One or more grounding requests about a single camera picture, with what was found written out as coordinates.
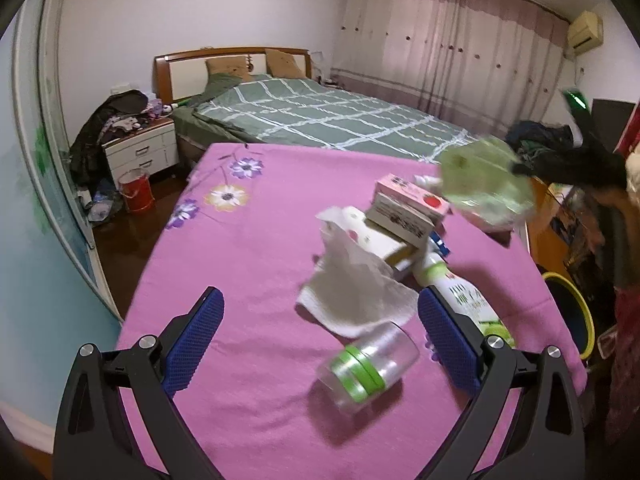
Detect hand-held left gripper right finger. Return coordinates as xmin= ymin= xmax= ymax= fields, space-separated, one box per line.
xmin=416 ymin=286 xmax=586 ymax=480

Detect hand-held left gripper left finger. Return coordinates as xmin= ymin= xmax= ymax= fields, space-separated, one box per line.
xmin=52 ymin=286 xmax=226 ymax=480

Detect green plastic bag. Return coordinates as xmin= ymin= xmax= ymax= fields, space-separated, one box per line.
xmin=439 ymin=136 xmax=537 ymax=233

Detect white bottle green label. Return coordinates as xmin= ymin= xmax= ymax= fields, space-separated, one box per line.
xmin=412 ymin=252 xmax=516 ymax=348

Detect clear jar green lid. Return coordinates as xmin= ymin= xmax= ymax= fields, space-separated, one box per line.
xmin=316 ymin=322 xmax=421 ymax=415

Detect white cardboard box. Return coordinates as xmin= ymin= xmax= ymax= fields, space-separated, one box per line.
xmin=367 ymin=227 xmax=426 ymax=281

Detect white paper tissue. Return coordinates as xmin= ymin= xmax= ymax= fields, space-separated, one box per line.
xmin=295 ymin=206 xmax=420 ymax=338

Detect yellow rimmed trash bin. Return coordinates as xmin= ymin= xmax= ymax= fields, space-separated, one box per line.
xmin=542 ymin=271 xmax=597 ymax=361

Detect white leaf print carton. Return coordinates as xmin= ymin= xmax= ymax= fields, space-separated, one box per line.
xmin=365 ymin=194 xmax=437 ymax=248

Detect person's right forearm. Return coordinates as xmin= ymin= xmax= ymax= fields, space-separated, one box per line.
xmin=592 ymin=185 xmax=640 ymax=291

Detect clothes pile on desk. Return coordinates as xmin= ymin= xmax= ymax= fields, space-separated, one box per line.
xmin=505 ymin=120 xmax=576 ymax=161

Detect black television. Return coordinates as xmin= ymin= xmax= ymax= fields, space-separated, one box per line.
xmin=591 ymin=99 xmax=637 ymax=153

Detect red hanging decoration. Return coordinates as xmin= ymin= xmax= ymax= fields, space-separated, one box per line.
xmin=614 ymin=102 xmax=640 ymax=156

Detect wooden desk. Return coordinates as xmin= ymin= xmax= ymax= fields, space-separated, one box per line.
xmin=520 ymin=175 xmax=591 ymax=281

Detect desk clutter pile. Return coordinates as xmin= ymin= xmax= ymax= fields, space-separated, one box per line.
xmin=547 ymin=182 xmax=601 ymax=273

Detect blue white packet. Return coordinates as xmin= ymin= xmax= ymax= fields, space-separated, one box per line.
xmin=427 ymin=232 xmax=452 ymax=259

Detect pink floral tablecloth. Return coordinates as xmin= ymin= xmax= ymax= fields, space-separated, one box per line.
xmin=116 ymin=142 xmax=588 ymax=480

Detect pink strawberry milk carton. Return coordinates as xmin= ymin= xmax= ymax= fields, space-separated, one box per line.
xmin=375 ymin=174 xmax=451 ymax=221

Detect air conditioner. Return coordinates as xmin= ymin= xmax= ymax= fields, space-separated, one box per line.
xmin=566 ymin=10 xmax=604 ymax=57

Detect pink curtain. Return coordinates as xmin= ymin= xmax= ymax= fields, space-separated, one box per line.
xmin=330 ymin=0 xmax=573 ymax=133

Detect red bucket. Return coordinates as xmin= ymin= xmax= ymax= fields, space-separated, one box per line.
xmin=117 ymin=169 xmax=153 ymax=214

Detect floor clutter bags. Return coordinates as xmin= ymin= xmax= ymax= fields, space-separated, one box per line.
xmin=77 ymin=180 xmax=123 ymax=223

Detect person's red patterned clothing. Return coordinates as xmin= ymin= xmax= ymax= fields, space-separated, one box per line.
xmin=605 ymin=285 xmax=640 ymax=448

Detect white nightstand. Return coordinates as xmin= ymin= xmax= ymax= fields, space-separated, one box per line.
xmin=101 ymin=119 xmax=179 ymax=186

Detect wardrobe door with mural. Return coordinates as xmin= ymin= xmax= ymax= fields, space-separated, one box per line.
xmin=10 ymin=0 xmax=126 ymax=321

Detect green plaid quilt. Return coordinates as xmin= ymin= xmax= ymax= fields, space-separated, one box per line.
xmin=192 ymin=74 xmax=483 ymax=163

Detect dark clothes pile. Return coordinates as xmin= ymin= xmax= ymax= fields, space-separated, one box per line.
xmin=69 ymin=89 xmax=173 ymax=196

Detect tan pillow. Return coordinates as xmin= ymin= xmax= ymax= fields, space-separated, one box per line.
xmin=205 ymin=56 xmax=251 ymax=80
xmin=265 ymin=49 xmax=306 ymax=79

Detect wooden bed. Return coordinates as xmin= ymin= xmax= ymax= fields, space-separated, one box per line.
xmin=152 ymin=46 xmax=483 ymax=171

